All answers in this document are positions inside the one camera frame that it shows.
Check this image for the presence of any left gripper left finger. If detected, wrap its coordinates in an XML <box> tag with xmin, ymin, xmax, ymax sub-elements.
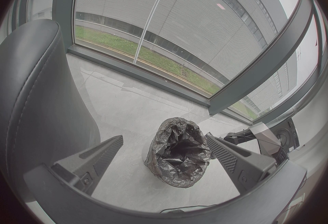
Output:
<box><xmin>51</xmin><ymin>135</ymin><xmax>124</xmax><ymax>196</ymax></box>

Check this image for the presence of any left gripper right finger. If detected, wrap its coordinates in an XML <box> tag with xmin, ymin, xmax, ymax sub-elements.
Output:
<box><xmin>206</xmin><ymin>134</ymin><xmax>278</xmax><ymax>195</ymax></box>

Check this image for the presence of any black plastic bag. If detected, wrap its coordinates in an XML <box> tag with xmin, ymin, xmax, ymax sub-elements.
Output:
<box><xmin>143</xmin><ymin>117</ymin><xmax>212</xmax><ymax>189</ymax></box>

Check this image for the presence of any black box with round disc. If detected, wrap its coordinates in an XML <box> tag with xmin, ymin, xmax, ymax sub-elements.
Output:
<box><xmin>271</xmin><ymin>118</ymin><xmax>301</xmax><ymax>152</ymax></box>

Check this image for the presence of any dark grey round chair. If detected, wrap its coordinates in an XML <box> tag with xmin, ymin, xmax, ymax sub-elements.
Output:
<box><xmin>0</xmin><ymin>19</ymin><xmax>101</xmax><ymax>203</ymax></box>

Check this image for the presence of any window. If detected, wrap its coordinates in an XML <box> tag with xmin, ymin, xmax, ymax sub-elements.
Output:
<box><xmin>6</xmin><ymin>0</ymin><xmax>328</xmax><ymax>126</ymax></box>

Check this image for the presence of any black cable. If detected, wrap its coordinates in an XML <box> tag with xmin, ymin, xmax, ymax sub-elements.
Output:
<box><xmin>160</xmin><ymin>205</ymin><xmax>219</xmax><ymax>215</ymax></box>

